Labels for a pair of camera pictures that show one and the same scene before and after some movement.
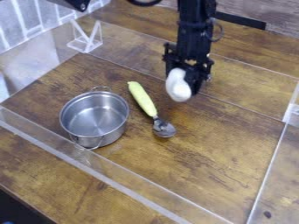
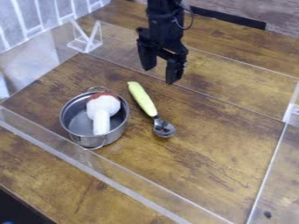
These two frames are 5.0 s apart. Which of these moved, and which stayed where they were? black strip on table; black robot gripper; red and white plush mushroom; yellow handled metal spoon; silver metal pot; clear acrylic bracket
Moved: black robot gripper; red and white plush mushroom
Stayed: yellow handled metal spoon; clear acrylic bracket; silver metal pot; black strip on table
